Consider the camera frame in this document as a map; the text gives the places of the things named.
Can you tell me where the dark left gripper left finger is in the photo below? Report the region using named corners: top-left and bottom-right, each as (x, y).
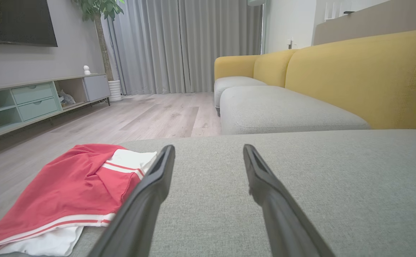
top-left (88, 145), bottom-right (176, 257)

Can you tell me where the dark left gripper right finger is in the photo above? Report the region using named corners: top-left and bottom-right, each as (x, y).
top-left (243, 144), bottom-right (337, 257)

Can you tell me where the red shirt with white sleeves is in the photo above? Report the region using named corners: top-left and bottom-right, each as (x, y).
top-left (0, 143), bottom-right (157, 257)

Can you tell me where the grey fabric sofa ottoman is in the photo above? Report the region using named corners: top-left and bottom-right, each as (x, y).
top-left (0, 129), bottom-right (416, 257)

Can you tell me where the grey sofa seat cushion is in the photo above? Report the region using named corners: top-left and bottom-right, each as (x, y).
top-left (220, 86), bottom-right (371, 135)
top-left (214, 76), bottom-right (267, 115)

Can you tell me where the white ribbed plant pot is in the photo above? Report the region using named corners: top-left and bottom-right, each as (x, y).
top-left (108, 80), bottom-right (123, 103)

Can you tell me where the grey plush toy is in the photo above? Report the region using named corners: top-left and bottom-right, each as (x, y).
top-left (57, 89), bottom-right (76, 107)

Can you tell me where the pale green TV cabinet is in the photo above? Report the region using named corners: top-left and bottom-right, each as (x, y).
top-left (0, 73), bottom-right (111, 144)

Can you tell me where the yellow sofa backrest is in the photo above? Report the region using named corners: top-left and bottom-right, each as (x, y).
top-left (214, 29), bottom-right (416, 130)

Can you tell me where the grey window curtain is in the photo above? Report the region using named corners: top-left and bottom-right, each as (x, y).
top-left (102, 0), bottom-right (264, 96)

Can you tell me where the green indoor tree plant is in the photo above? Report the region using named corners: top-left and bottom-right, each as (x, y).
top-left (73, 0), bottom-right (125, 82)

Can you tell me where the beige low partition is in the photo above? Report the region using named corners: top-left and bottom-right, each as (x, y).
top-left (313, 0), bottom-right (416, 46)

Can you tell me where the black wall television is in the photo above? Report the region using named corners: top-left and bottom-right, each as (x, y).
top-left (0, 0), bottom-right (58, 47)

